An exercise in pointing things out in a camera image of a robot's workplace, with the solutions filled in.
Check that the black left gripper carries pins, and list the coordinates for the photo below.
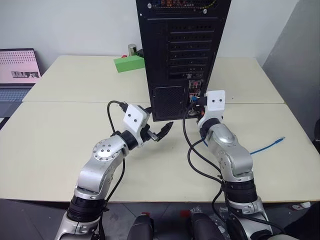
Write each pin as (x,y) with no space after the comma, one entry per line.
(147,133)

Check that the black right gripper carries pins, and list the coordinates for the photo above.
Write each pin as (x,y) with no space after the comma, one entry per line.
(203,100)

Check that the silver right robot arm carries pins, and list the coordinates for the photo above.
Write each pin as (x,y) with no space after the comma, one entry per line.
(226,140)

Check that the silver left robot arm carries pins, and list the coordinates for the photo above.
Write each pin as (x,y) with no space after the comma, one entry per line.
(105,150)

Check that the black computer tower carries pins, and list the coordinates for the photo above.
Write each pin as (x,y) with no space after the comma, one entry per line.
(185,37)

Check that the green rectangular box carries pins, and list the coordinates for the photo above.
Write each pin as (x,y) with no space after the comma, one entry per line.
(128,64)

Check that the silver metal can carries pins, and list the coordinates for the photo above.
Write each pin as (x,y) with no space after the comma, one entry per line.
(132,50)

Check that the dark rounded shape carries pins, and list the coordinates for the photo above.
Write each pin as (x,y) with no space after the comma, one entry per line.
(206,226)
(140,227)

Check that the red and white packet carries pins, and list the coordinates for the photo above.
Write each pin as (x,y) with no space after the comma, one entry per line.
(301,206)

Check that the laptop with pink screen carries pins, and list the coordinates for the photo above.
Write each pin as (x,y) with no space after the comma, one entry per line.
(17,62)

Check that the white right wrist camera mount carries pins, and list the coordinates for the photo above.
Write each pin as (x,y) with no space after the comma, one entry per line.
(216,100)

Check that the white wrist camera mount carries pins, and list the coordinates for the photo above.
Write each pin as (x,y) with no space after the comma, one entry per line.
(216,100)
(133,116)

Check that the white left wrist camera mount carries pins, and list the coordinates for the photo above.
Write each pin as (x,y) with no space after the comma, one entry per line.
(133,116)

